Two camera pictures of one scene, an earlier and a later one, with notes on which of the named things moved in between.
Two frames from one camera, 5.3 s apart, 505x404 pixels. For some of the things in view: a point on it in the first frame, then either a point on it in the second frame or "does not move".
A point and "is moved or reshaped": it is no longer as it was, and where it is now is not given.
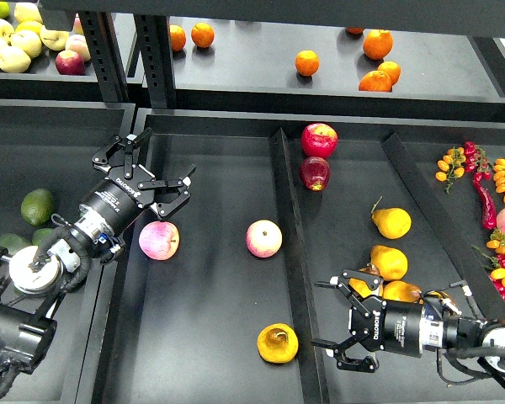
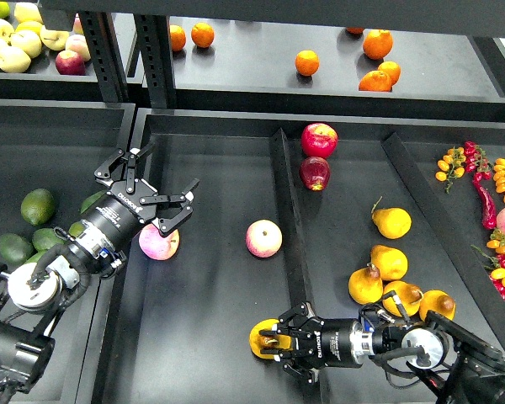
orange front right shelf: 375,81 does not move
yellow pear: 278,342 is moved or reshaped
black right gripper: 400,326 to 321,343
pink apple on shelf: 77,44 does not move
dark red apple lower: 315,172 does not move
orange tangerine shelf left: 178,37 does not move
